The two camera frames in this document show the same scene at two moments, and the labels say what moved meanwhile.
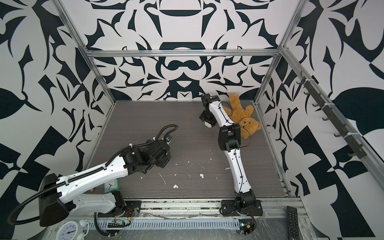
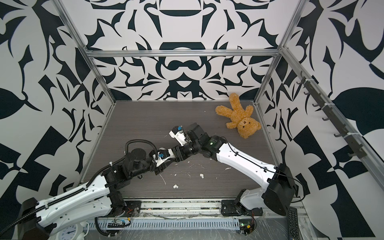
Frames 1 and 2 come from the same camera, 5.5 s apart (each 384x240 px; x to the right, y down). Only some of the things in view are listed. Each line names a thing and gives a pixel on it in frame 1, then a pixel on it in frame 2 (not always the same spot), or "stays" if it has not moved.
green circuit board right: (246, 226) stays
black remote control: (293, 233) stays
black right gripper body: (208, 117) to (186, 151)
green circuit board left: (116, 223) stays
